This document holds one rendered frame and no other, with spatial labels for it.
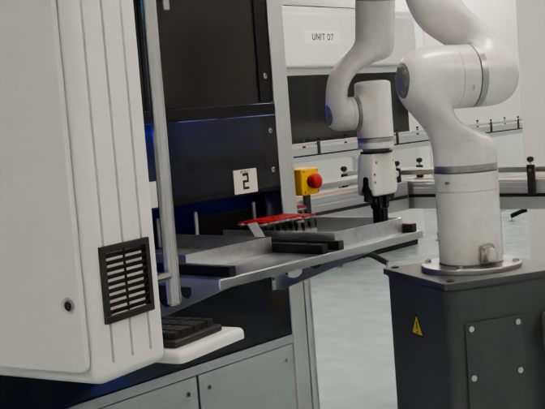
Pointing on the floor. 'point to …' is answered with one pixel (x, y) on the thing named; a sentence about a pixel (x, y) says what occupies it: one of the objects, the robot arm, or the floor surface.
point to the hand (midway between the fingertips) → (380, 217)
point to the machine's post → (273, 18)
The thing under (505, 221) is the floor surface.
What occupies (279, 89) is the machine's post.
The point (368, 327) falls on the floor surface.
